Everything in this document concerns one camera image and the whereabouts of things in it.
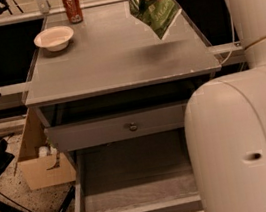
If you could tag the green jalapeno chip bag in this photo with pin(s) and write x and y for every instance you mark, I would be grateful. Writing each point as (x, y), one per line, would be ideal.
(159, 15)

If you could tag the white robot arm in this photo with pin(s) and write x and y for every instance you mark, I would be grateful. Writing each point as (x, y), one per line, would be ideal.
(225, 123)

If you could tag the grey drawer cabinet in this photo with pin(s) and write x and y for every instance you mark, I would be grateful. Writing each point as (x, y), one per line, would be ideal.
(113, 65)

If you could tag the closed grey top drawer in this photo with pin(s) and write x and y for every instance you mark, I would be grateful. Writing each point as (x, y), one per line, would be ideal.
(123, 126)

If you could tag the open grey middle drawer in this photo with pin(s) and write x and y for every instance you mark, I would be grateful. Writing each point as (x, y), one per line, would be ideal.
(151, 173)

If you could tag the orange soda can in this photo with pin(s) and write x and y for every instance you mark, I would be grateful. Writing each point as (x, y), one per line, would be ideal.
(73, 10)

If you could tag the white paper bowl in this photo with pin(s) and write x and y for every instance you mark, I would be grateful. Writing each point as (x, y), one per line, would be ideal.
(54, 38)

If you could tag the cardboard box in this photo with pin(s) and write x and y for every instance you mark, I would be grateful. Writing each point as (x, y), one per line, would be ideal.
(42, 166)

